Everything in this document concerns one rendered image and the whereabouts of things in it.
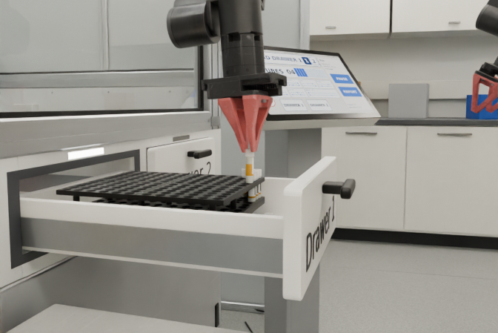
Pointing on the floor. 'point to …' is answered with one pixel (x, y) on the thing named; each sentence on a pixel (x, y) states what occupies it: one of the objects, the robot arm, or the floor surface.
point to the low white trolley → (104, 322)
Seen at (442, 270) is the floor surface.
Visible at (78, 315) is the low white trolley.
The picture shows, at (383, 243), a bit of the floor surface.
